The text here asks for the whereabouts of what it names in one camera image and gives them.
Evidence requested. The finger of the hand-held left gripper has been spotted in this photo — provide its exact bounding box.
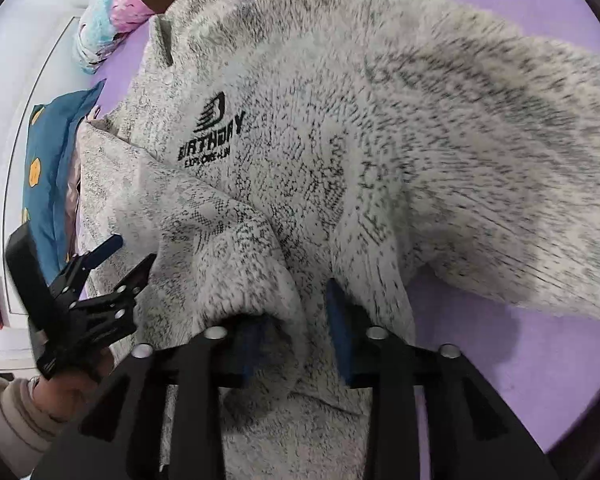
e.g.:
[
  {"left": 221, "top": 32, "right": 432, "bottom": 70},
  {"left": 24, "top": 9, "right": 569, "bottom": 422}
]
[
  {"left": 69, "top": 253, "right": 159, "bottom": 347},
  {"left": 52, "top": 234, "right": 125, "bottom": 307}
]

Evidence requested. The grey fleece sweater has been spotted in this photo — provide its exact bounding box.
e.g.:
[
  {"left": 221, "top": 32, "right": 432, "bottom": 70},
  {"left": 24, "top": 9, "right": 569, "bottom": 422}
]
[{"left": 75, "top": 0, "right": 600, "bottom": 480}]

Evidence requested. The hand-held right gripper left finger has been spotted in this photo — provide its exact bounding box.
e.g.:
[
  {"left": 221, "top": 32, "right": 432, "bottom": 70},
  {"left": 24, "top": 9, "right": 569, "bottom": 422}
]
[{"left": 30, "top": 317, "right": 276, "bottom": 480}]

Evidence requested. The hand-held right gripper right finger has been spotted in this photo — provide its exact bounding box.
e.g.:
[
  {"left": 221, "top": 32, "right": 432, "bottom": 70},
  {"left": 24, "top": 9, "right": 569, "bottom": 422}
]
[{"left": 325, "top": 277, "right": 561, "bottom": 480}]

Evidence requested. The blue pillow with orange print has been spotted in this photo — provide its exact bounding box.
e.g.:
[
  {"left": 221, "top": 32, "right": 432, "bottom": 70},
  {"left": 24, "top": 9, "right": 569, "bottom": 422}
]
[{"left": 22, "top": 80, "right": 106, "bottom": 273}]

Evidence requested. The person's left forearm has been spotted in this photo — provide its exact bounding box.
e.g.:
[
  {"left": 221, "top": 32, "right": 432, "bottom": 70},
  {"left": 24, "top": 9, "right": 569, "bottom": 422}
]
[{"left": 0, "top": 375, "right": 66, "bottom": 478}]

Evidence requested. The person's left hand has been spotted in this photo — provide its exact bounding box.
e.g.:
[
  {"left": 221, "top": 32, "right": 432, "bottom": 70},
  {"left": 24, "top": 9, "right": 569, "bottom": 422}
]
[{"left": 31, "top": 359, "right": 114, "bottom": 419}]

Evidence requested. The pink floral quilt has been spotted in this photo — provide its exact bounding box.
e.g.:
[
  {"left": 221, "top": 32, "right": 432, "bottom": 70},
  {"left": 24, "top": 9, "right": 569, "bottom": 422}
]
[{"left": 75, "top": 0, "right": 158, "bottom": 76}]

